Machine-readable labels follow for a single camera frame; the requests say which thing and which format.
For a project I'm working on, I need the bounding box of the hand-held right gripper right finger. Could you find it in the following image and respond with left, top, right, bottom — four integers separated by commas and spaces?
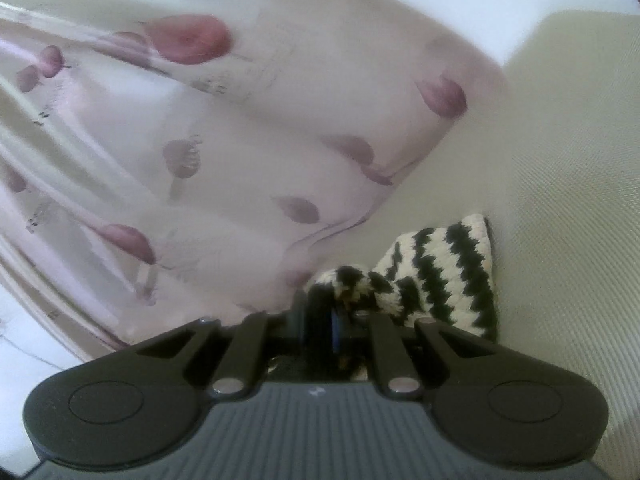
332, 310, 504, 403

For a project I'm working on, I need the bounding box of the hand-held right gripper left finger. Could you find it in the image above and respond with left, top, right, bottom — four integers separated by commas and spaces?
134, 289, 332, 402

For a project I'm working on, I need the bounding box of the black white striped knit sweater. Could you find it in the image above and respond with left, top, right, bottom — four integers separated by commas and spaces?
305, 212, 502, 382

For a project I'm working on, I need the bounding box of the floral pink curtain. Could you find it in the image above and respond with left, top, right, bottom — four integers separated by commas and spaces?
0, 0, 512, 357

